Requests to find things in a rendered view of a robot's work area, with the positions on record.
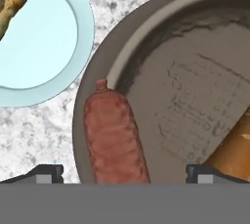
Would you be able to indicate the light blue plate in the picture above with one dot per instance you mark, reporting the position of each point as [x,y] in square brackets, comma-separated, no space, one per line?
[42,42]

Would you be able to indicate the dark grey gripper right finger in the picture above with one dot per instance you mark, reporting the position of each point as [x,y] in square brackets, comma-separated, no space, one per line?
[203,172]

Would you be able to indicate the tan bun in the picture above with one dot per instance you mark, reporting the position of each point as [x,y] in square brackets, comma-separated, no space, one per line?
[11,3]

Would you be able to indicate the red-brown sausage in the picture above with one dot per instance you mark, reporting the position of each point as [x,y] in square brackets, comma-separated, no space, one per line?
[114,136]

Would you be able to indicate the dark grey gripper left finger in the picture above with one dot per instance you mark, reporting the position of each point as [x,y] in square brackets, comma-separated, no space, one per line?
[45,172]

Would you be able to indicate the grey-brown bowl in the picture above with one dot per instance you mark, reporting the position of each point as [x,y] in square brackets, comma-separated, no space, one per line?
[182,81]

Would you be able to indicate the golden brown bun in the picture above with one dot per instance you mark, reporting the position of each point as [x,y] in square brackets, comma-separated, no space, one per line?
[234,151]

